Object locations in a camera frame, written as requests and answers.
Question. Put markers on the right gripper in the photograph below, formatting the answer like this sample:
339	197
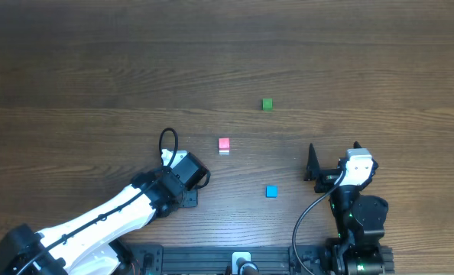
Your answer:
326	179

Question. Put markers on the blue cube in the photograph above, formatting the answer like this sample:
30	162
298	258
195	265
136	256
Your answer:
271	191

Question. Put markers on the green cube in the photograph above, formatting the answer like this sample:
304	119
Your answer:
267	104

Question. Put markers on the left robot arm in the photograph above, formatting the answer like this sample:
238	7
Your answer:
97	225

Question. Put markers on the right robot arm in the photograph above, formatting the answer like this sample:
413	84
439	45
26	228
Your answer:
364	217

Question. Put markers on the white cube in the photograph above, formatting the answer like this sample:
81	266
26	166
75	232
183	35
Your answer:
224	153

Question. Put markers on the pink cube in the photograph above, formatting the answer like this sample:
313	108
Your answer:
224	144

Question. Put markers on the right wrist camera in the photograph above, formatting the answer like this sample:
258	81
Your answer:
358	166

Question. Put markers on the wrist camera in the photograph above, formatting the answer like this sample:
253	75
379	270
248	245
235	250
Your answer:
171	156
358	166

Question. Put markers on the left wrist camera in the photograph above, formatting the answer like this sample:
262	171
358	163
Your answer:
171	156

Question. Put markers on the mounting rail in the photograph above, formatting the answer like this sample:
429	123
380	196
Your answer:
204	259

